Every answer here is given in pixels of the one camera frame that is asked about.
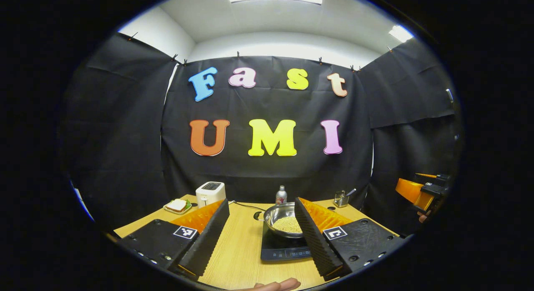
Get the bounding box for black backdrop cloth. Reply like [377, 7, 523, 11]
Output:
[63, 30, 459, 237]

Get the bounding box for black induction cooktop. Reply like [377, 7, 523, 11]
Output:
[260, 222, 313, 262]

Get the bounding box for soybeans in pot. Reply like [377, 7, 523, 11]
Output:
[272, 216, 303, 234]

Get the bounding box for white toaster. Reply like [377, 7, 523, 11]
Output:
[196, 181, 227, 208]

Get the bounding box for small ceiling light panel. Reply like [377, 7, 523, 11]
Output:
[389, 25, 414, 43]

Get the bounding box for toaster power cable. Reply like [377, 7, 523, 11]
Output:
[227, 201, 267, 211]

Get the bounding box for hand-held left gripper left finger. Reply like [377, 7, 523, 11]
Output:
[119, 198, 231, 278]

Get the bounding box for steel pot with black handle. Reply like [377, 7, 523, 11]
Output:
[253, 202, 309, 239]

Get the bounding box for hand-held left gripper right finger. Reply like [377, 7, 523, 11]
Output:
[294, 197, 407, 282]

